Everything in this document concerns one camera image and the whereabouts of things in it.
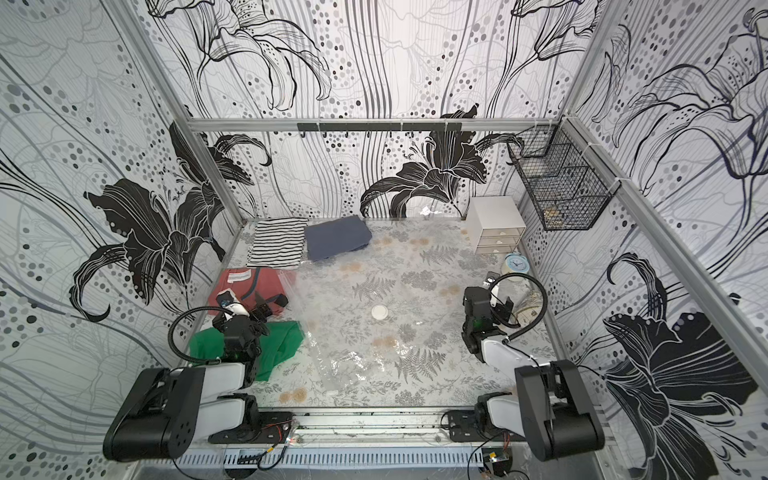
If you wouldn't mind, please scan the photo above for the red garment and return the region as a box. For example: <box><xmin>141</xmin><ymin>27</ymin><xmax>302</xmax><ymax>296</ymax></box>
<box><xmin>207</xmin><ymin>267</ymin><xmax>288</xmax><ymax>319</ymax></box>

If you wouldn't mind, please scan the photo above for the white slotted cable duct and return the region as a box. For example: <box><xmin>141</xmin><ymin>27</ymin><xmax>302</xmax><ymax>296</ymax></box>
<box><xmin>166</xmin><ymin>446</ymin><xmax>483</xmax><ymax>470</ymax></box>

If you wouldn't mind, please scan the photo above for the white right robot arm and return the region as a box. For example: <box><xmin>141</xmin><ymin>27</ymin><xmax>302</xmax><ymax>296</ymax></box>
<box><xmin>462</xmin><ymin>286</ymin><xmax>606</xmax><ymax>461</ymax></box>

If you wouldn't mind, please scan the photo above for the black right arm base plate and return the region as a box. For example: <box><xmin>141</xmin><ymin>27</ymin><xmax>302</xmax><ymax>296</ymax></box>
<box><xmin>440</xmin><ymin>409</ymin><xmax>525</xmax><ymax>443</ymax></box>

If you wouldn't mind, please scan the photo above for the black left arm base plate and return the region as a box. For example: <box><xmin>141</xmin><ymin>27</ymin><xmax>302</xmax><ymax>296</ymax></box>
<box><xmin>208</xmin><ymin>411</ymin><xmax>294</xmax><ymax>445</ymax></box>

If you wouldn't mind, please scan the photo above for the black white striped tank top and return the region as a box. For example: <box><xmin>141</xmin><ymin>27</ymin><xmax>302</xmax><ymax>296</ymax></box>
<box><xmin>247</xmin><ymin>217</ymin><xmax>308</xmax><ymax>270</ymax></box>

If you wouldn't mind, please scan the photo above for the black wire wall basket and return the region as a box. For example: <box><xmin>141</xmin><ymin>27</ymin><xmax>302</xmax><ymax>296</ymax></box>
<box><xmin>506</xmin><ymin>123</ymin><xmax>613</xmax><ymax>231</ymax></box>

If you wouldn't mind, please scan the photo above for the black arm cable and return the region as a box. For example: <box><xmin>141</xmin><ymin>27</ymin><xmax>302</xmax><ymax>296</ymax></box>
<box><xmin>488</xmin><ymin>272</ymin><xmax>549</xmax><ymax>343</ymax></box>
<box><xmin>166</xmin><ymin>305</ymin><xmax>226</xmax><ymax>366</ymax></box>

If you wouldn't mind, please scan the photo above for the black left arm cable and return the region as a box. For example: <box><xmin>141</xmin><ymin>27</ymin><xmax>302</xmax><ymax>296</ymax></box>
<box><xmin>166</xmin><ymin>305</ymin><xmax>226</xmax><ymax>366</ymax></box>

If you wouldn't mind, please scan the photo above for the white mini drawer cabinet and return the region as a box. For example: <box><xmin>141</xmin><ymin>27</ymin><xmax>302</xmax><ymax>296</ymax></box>
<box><xmin>465</xmin><ymin>196</ymin><xmax>526</xmax><ymax>254</ymax></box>

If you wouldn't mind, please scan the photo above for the white round bag valve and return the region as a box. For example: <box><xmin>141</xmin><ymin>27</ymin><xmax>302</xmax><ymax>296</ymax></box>
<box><xmin>371</xmin><ymin>305</ymin><xmax>389</xmax><ymax>320</ymax></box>

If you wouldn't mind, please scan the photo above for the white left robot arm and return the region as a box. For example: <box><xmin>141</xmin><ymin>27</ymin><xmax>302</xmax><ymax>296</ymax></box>
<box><xmin>102</xmin><ymin>303</ymin><xmax>272</xmax><ymax>462</ymax></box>

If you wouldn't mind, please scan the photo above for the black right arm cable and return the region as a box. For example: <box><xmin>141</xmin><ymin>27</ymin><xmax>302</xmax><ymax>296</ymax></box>
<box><xmin>488</xmin><ymin>272</ymin><xmax>549</xmax><ymax>343</ymax></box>

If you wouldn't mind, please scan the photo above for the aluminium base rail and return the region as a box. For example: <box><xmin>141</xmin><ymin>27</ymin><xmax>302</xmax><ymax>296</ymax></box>
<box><xmin>262</xmin><ymin>411</ymin><xmax>453</xmax><ymax>448</ymax></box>

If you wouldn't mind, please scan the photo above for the dark blue garment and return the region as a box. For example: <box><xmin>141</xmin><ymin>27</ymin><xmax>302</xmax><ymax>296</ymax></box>
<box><xmin>305</xmin><ymin>216</ymin><xmax>372</xmax><ymax>262</ymax></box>

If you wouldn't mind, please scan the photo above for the clear plastic vacuum bag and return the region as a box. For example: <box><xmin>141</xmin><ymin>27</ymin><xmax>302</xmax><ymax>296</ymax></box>
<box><xmin>280</xmin><ymin>235</ymin><xmax>500</xmax><ymax>402</ymax></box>

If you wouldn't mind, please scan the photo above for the green knit garment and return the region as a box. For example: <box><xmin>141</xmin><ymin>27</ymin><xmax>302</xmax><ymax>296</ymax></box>
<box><xmin>189</xmin><ymin>321</ymin><xmax>304</xmax><ymax>386</ymax></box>

